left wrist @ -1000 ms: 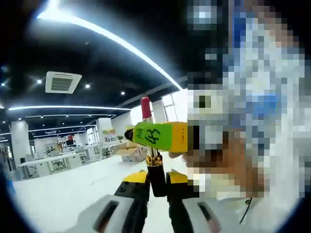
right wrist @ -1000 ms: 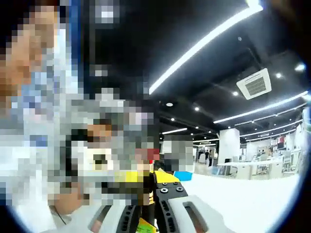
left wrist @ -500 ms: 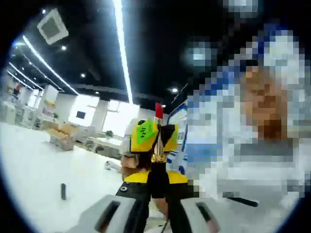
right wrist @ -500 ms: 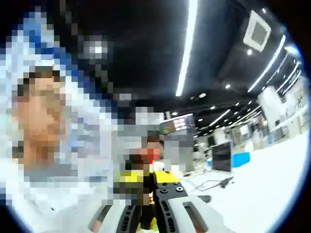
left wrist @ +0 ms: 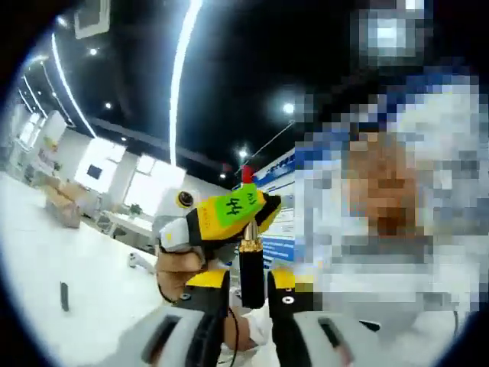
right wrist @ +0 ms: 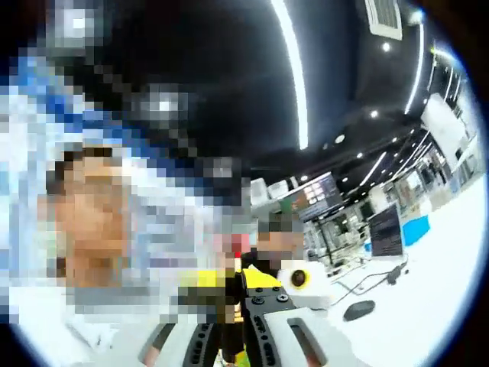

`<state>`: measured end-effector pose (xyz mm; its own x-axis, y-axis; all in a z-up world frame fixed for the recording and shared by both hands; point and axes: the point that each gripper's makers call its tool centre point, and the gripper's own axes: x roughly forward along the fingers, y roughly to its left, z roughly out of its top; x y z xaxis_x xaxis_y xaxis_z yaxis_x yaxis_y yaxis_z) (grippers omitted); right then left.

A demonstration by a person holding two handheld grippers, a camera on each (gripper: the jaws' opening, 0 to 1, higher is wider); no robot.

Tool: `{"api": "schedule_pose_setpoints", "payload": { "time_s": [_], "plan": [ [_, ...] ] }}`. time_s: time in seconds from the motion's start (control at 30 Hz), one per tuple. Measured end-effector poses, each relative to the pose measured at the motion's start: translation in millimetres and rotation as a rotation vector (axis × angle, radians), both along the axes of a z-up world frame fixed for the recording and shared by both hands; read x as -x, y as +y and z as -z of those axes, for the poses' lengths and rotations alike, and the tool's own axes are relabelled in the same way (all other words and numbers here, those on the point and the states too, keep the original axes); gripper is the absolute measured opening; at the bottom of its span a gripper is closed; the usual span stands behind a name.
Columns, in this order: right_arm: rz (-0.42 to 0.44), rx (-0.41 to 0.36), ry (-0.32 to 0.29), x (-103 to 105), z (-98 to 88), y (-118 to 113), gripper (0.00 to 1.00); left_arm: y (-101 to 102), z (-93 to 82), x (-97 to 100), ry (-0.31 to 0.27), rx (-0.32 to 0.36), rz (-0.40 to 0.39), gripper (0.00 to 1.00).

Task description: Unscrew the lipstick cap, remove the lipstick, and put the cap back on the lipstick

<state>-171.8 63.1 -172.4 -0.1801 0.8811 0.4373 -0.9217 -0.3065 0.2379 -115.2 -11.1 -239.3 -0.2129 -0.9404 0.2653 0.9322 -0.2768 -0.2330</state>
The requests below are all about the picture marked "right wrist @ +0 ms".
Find black computer mouse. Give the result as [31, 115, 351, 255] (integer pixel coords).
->
[342, 299, 377, 323]

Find black power adapter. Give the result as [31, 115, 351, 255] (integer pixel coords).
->
[384, 263, 403, 286]

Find open laptop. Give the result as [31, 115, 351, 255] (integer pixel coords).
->
[368, 203, 405, 261]

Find large display monitor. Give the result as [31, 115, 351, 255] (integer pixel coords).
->
[280, 171, 345, 223]

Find blue box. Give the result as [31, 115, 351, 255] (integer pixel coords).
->
[402, 215, 432, 246]

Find person's white shirt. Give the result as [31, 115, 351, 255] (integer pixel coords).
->
[22, 323, 142, 367]

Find white square pillar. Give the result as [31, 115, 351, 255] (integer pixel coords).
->
[419, 93, 479, 148]

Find long ceiling light strip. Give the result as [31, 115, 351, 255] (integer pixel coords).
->
[270, 0, 310, 151]

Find curved ceiling light strip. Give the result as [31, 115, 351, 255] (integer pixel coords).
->
[403, 22, 426, 115]

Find ceiling spotlights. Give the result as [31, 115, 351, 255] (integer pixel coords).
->
[300, 41, 393, 183]

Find white ceiling air vent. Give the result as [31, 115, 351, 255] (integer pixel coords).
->
[364, 0, 404, 41]

